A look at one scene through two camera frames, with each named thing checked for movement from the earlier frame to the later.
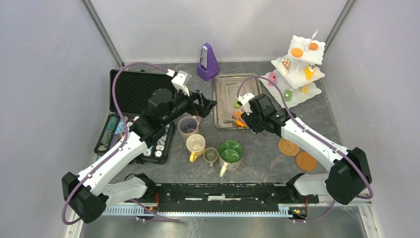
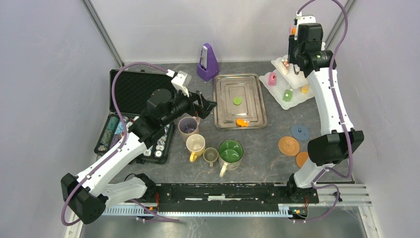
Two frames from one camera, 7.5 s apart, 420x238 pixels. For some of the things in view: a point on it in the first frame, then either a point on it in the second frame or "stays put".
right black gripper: (247, 119) -> (293, 42)
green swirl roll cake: (288, 94) stays put
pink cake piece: (272, 77) stays put
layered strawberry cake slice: (287, 62) stays put
